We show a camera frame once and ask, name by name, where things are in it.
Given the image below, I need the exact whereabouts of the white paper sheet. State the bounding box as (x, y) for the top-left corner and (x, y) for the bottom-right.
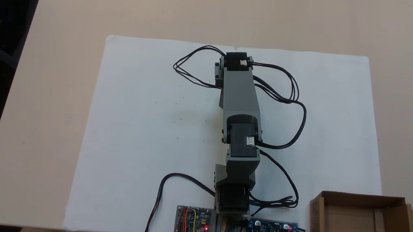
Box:
(63, 31), (395, 232)

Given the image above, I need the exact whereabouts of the black servo cable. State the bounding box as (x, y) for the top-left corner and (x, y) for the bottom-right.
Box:
(171, 42), (229, 89)
(247, 149), (303, 219)
(244, 61), (311, 152)

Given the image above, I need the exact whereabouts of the yellow jumper wire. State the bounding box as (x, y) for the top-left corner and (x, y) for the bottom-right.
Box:
(190, 209), (208, 232)

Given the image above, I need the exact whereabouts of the circuit board with coloured wires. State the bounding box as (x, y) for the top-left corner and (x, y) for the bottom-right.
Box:
(174, 205), (218, 232)

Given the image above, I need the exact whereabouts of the red jumper wire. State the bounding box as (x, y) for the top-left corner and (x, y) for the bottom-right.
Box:
(180, 207), (189, 232)

